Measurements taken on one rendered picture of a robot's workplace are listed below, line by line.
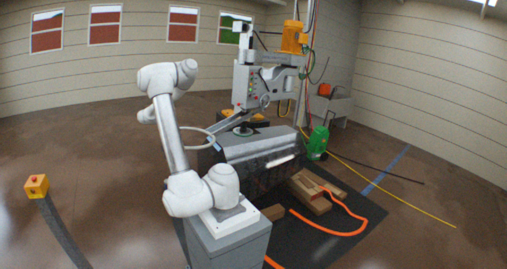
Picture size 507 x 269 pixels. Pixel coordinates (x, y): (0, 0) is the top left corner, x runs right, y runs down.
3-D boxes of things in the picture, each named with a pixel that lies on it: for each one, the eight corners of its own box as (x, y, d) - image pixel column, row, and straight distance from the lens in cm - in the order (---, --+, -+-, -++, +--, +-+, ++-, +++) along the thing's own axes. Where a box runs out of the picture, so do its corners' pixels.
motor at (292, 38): (287, 54, 274) (291, 24, 278) (308, 56, 257) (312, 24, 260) (274, 51, 252) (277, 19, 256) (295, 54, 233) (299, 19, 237)
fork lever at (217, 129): (254, 106, 236) (254, 102, 234) (267, 110, 224) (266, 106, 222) (203, 132, 203) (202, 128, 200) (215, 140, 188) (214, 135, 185)
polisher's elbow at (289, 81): (275, 89, 254) (276, 73, 252) (283, 88, 271) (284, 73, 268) (288, 92, 245) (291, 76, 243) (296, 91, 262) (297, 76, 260)
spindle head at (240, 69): (255, 103, 238) (259, 64, 231) (269, 107, 224) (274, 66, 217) (230, 106, 214) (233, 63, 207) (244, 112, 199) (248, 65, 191)
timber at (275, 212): (261, 226, 225) (262, 218, 216) (255, 219, 231) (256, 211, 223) (283, 216, 240) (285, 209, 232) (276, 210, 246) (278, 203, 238)
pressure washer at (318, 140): (317, 152, 404) (327, 108, 377) (327, 161, 380) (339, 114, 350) (301, 153, 386) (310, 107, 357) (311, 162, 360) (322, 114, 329)
